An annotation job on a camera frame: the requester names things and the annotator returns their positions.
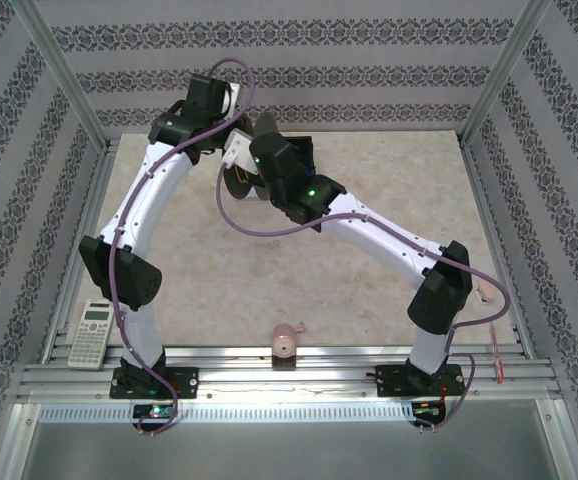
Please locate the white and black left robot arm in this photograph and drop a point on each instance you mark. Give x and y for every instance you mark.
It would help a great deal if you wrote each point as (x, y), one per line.
(156, 200)

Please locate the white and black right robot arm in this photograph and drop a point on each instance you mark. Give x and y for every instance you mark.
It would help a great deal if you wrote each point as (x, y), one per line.
(384, 235)

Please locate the pink eraser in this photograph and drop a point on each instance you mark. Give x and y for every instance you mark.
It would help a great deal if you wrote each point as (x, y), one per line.
(486, 292)

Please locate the white calculator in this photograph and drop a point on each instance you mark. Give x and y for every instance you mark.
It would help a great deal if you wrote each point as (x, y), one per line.
(89, 335)

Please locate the grey metal panel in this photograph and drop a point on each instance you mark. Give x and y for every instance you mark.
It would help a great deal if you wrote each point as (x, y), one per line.
(289, 450)

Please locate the red pen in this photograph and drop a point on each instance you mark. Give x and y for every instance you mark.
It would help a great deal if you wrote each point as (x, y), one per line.
(496, 350)

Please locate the aluminium frame post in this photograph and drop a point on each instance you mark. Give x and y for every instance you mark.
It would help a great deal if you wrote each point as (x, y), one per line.
(506, 65)
(58, 65)

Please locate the aluminium mounting rail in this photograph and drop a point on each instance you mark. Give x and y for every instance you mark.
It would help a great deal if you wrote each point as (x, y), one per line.
(319, 380)

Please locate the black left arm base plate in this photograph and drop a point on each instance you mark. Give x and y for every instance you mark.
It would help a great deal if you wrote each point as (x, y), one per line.
(184, 382)

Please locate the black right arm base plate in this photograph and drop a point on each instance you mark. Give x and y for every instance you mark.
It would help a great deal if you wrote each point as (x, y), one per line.
(389, 380)

